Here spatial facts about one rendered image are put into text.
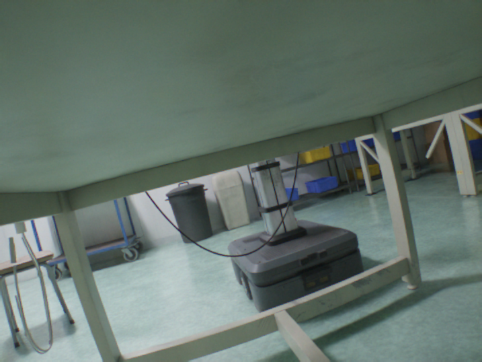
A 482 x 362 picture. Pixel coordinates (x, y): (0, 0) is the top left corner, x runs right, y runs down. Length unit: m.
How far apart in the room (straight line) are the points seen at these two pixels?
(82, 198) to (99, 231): 3.11
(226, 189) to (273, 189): 2.14
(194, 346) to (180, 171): 0.58
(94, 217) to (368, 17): 3.99
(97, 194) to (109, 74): 0.79
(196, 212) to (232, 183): 0.57
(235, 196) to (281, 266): 2.44
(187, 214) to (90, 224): 1.38
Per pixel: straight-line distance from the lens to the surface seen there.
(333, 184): 3.95
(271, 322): 1.07
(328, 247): 1.30
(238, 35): 0.20
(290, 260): 1.24
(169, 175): 0.95
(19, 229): 0.83
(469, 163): 2.64
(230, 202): 3.59
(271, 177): 1.46
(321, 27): 0.23
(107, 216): 4.05
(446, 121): 2.69
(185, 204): 3.38
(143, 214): 3.95
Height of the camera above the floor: 0.64
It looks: 1 degrees down
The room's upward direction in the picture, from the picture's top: 15 degrees counter-clockwise
